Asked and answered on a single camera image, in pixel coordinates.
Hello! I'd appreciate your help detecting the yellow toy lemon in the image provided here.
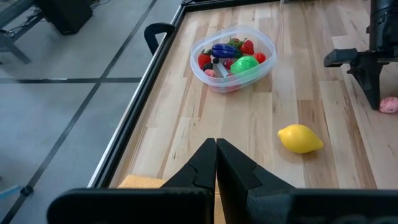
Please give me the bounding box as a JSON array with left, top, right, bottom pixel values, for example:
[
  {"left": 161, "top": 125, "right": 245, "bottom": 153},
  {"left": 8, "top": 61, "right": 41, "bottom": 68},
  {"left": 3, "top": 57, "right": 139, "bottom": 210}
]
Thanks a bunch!
[{"left": 277, "top": 124, "right": 325, "bottom": 154}]

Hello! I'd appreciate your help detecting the black box on floor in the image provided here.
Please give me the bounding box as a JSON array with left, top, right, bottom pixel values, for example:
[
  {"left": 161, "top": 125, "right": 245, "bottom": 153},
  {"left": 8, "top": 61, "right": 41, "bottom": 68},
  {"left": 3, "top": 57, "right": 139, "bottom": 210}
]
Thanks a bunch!
[{"left": 33, "top": 0, "right": 94, "bottom": 35}]

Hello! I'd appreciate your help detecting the purple toy eggplant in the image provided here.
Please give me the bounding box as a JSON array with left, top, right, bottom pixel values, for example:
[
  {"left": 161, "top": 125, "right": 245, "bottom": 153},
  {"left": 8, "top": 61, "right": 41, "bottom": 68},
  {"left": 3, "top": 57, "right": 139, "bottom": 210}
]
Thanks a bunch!
[{"left": 211, "top": 43, "right": 244, "bottom": 59}]

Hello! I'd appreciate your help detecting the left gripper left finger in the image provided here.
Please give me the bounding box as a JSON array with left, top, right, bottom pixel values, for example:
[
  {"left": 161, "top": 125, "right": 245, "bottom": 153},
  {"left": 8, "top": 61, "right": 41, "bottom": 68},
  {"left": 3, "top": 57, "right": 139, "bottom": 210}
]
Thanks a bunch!
[{"left": 46, "top": 139, "right": 216, "bottom": 224}]

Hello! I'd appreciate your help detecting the clear plastic tupperware container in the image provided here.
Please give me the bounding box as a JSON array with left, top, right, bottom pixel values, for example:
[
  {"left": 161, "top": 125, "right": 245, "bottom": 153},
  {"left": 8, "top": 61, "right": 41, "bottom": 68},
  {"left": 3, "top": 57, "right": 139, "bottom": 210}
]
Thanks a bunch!
[{"left": 189, "top": 25, "right": 277, "bottom": 93}]

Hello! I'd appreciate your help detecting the black table clamp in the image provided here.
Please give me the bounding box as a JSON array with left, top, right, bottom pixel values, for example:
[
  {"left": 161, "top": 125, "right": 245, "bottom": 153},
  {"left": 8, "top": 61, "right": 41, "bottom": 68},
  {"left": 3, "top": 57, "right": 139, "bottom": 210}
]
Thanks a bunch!
[{"left": 144, "top": 22, "right": 177, "bottom": 56}]

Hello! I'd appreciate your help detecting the grey metal desk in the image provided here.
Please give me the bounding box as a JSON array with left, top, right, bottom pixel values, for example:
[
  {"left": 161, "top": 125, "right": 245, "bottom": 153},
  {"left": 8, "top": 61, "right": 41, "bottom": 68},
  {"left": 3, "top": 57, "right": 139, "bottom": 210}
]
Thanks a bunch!
[{"left": 0, "top": 0, "right": 43, "bottom": 65}]

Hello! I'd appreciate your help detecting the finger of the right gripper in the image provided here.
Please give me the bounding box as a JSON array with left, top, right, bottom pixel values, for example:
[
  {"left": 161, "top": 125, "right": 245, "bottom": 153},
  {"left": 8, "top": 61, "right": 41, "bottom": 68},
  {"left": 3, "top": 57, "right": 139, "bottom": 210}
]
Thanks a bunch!
[{"left": 323, "top": 48, "right": 389, "bottom": 110}]

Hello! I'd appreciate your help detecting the green toy pear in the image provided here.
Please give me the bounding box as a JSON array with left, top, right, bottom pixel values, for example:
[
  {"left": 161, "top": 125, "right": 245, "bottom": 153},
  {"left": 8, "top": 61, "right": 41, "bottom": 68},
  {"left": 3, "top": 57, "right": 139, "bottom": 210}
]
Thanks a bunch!
[{"left": 229, "top": 55, "right": 259, "bottom": 75}]

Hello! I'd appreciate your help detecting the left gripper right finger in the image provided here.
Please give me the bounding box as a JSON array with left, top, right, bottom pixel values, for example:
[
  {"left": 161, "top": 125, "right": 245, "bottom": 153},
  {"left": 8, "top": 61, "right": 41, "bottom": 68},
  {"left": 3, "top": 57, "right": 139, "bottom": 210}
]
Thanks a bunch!
[{"left": 216, "top": 139, "right": 398, "bottom": 224}]

